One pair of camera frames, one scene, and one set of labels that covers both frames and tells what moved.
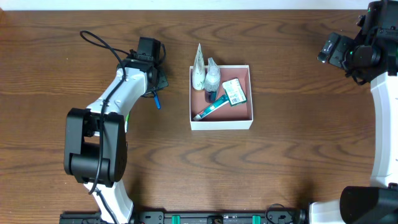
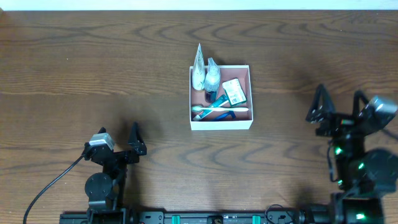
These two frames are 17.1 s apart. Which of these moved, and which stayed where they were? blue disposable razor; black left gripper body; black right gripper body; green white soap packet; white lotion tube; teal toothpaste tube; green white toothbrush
Moved: black left gripper body; black right gripper body; green white toothbrush; blue disposable razor
Stayed: green white soap packet; teal toothpaste tube; white lotion tube
